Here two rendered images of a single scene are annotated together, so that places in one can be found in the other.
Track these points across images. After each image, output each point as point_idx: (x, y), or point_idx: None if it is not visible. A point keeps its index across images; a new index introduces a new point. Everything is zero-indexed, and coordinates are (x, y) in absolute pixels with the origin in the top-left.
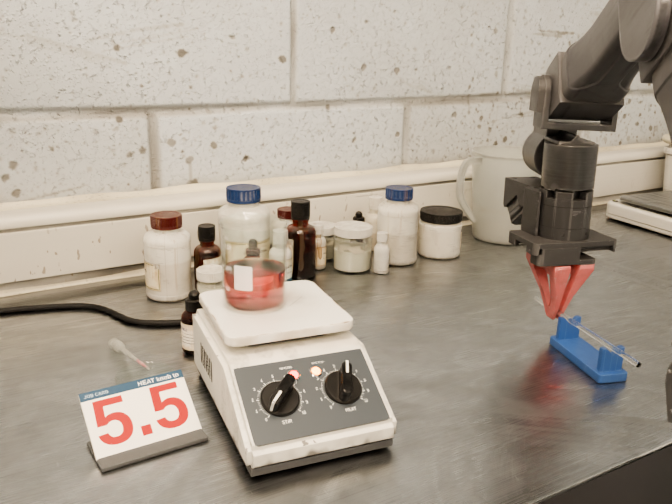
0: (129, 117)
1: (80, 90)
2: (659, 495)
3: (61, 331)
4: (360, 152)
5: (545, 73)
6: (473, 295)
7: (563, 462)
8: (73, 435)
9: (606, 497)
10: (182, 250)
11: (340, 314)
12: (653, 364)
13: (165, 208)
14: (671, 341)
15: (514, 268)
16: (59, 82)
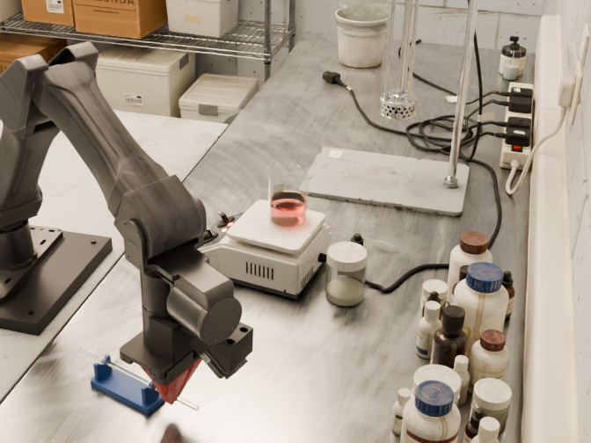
0: (586, 185)
1: (587, 141)
2: (47, 282)
3: (438, 244)
4: (584, 417)
5: (197, 206)
6: (280, 439)
7: (100, 302)
8: None
9: (69, 271)
10: (450, 263)
11: (237, 232)
12: (76, 417)
13: (535, 266)
14: (42, 199)
15: None
16: (588, 127)
